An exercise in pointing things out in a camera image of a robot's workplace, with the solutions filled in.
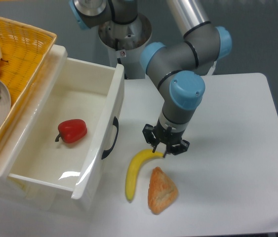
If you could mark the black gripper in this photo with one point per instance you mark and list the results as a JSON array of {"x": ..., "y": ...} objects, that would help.
[{"x": 168, "y": 136}]

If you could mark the white top drawer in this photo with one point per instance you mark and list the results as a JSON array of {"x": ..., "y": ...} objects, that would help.
[{"x": 86, "y": 91}]

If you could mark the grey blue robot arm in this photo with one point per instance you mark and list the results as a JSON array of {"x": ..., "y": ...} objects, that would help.
[{"x": 182, "y": 92}]

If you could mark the white drawer cabinet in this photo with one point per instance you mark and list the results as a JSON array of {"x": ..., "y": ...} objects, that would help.
[{"x": 12, "y": 142}]

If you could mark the yellow toy banana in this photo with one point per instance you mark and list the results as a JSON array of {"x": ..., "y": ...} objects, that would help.
[{"x": 133, "y": 170}]

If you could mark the orange toy bread piece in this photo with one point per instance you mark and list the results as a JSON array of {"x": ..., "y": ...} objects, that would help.
[{"x": 162, "y": 191}]

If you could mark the red toy bell pepper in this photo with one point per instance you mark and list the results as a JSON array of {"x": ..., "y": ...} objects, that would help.
[{"x": 71, "y": 130}]

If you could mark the yellow woven basket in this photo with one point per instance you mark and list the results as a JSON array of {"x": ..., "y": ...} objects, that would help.
[{"x": 25, "y": 48}]

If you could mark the black top drawer handle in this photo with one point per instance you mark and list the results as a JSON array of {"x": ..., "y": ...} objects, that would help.
[{"x": 112, "y": 139}]

